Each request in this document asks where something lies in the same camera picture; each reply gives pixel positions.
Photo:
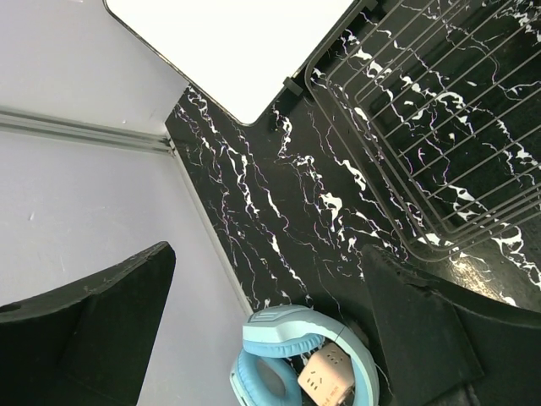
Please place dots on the light blue headphones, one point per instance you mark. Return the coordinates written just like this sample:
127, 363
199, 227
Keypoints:
278, 342

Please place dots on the metal wire dish rack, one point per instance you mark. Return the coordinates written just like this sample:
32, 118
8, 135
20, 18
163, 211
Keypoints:
438, 104

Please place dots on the pink cube block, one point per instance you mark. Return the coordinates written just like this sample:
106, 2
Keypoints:
328, 376

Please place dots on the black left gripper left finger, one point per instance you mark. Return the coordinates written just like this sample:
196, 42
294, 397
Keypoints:
88, 342

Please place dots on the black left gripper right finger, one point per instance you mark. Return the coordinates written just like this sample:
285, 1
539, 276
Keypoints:
446, 345

